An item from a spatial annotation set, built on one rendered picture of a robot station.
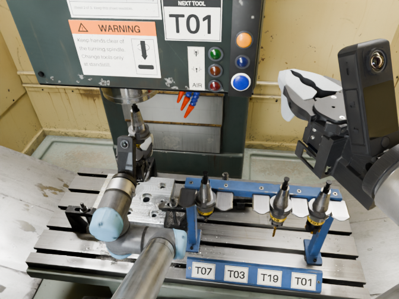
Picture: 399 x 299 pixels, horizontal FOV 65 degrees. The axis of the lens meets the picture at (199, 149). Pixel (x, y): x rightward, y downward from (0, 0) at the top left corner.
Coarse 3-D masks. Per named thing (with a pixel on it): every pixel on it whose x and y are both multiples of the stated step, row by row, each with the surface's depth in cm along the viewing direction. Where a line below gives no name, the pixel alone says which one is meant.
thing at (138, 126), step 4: (132, 112) 90; (136, 112) 90; (140, 112) 92; (132, 116) 91; (136, 116) 91; (140, 116) 92; (132, 120) 92; (136, 120) 92; (140, 120) 92; (132, 124) 93; (136, 124) 92; (140, 124) 93; (144, 124) 95; (132, 128) 94; (136, 128) 93; (140, 128) 93; (144, 128) 95; (136, 132) 94; (140, 132) 94
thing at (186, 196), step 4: (180, 188) 97; (184, 188) 97; (180, 192) 96; (184, 192) 96; (188, 192) 96; (192, 192) 96; (196, 192) 96; (180, 196) 94; (184, 196) 94; (188, 196) 94; (192, 196) 94; (180, 200) 93; (184, 200) 93; (188, 200) 93; (192, 200) 93; (180, 204) 92; (184, 204) 92; (188, 204) 92; (192, 204) 92
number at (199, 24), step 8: (192, 16) 52; (200, 16) 52; (208, 16) 51; (216, 16) 51; (192, 24) 53; (200, 24) 52; (208, 24) 52; (216, 24) 52; (192, 32) 54; (200, 32) 53; (208, 32) 53; (216, 32) 53
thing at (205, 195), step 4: (208, 180) 89; (200, 184) 89; (204, 184) 88; (208, 184) 88; (200, 188) 90; (204, 188) 88; (208, 188) 89; (200, 192) 90; (204, 192) 89; (208, 192) 90; (200, 196) 91; (204, 196) 90; (208, 196) 90; (212, 196) 92; (200, 200) 92; (204, 200) 91; (208, 200) 91
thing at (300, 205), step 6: (294, 198) 93; (300, 198) 93; (306, 198) 93; (294, 204) 91; (300, 204) 91; (306, 204) 91; (294, 210) 90; (300, 210) 90; (306, 210) 90; (300, 216) 88; (306, 216) 89
